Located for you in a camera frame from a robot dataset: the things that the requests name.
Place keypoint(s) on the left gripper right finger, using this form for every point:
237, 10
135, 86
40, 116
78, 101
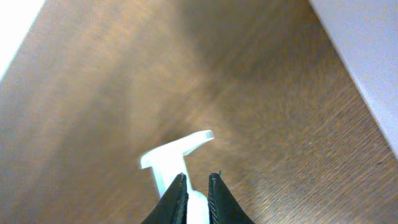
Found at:
223, 207

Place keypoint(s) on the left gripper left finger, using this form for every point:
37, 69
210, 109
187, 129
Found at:
172, 206

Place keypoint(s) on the clear hand soap pump bottle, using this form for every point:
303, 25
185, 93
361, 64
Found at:
167, 162

